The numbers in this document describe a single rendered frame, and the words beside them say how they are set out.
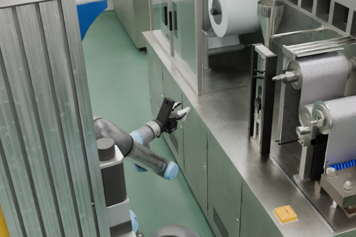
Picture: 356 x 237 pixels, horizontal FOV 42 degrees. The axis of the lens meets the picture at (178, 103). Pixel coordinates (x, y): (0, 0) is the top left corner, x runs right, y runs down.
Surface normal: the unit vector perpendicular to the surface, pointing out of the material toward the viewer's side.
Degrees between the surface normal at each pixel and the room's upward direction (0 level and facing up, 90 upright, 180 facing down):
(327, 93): 92
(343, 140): 90
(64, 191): 90
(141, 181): 0
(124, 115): 0
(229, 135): 0
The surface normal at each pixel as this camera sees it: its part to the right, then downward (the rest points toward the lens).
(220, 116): -0.04, -0.87
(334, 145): 0.30, 0.47
